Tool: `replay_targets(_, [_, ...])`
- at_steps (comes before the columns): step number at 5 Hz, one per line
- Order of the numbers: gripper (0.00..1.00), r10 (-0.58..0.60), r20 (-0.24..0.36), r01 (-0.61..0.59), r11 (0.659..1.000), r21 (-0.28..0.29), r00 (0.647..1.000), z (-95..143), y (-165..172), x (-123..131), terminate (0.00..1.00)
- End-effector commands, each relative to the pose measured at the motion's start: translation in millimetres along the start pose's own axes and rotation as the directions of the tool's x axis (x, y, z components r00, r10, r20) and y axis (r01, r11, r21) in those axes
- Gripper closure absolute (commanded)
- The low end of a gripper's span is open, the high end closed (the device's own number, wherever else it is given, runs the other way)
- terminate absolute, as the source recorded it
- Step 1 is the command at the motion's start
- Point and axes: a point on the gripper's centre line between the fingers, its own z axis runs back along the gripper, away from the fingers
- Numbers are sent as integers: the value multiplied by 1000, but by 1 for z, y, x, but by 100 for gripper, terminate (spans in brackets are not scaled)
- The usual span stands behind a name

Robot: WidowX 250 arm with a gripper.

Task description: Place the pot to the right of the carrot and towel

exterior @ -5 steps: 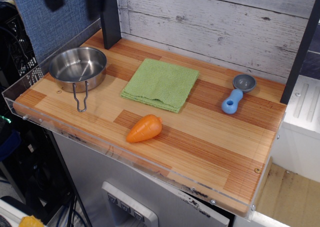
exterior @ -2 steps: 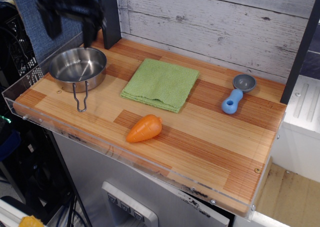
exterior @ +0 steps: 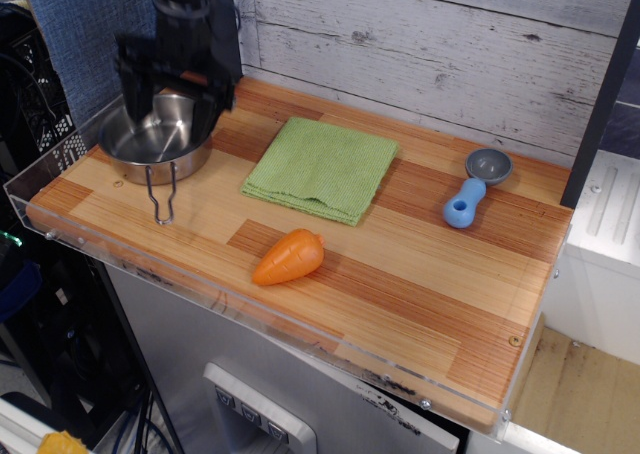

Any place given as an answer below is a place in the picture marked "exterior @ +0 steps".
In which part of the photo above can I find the dark grey right post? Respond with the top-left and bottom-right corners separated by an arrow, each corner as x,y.
560,0 -> 639,209

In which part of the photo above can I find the clear acrylic table guard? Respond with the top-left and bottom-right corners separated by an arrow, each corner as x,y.
7,78 -> 571,434

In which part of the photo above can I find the stainless steel pot with handle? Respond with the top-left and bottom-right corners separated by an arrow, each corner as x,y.
98,94 -> 211,225

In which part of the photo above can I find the dark grey left post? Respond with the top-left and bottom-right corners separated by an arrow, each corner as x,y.
218,0 -> 242,83

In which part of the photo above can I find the yellow object bottom left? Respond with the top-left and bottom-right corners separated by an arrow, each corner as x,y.
36,431 -> 89,454

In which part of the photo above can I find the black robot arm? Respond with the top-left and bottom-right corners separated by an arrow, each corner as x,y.
116,0 -> 243,136

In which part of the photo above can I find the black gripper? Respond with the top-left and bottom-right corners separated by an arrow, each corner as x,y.
115,3 -> 237,146

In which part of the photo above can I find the blue grey ice cream scoop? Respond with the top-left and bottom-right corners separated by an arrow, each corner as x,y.
442,148 -> 513,229

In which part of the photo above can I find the green towel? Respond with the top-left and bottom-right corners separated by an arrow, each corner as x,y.
241,117 -> 398,227

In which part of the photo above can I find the orange plastic carrot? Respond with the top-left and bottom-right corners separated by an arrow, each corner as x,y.
252,229 -> 325,286

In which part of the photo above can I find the black crate with cables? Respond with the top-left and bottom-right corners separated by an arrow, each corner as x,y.
1,2 -> 74,172

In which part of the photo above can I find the dark grey post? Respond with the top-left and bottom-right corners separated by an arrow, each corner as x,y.
560,0 -> 639,209
218,0 -> 242,83

